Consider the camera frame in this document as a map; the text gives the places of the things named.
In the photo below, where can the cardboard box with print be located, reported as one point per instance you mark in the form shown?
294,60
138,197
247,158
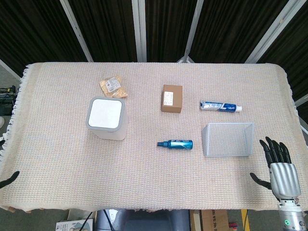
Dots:
214,220

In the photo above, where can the white square bin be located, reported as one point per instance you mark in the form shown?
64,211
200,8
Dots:
106,118

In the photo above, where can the snack packet with label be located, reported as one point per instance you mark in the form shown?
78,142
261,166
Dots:
113,87

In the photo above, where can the brown cardboard box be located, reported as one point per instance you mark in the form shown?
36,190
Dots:
171,98

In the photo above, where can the blue spray bottle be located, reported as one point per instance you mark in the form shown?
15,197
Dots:
176,144

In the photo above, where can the printed book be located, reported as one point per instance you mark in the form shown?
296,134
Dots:
73,225

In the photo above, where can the black curtain backdrop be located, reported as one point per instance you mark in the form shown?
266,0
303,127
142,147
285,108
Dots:
154,29

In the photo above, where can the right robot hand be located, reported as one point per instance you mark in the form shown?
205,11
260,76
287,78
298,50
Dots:
285,176

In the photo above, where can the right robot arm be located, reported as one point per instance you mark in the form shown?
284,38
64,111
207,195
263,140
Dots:
291,215

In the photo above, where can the blue white toothpaste tube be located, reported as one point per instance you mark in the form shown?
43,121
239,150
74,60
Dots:
220,106

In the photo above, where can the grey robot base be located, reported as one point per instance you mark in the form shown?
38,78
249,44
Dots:
142,220

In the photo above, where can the beige woven tablecloth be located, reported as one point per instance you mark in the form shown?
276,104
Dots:
154,168

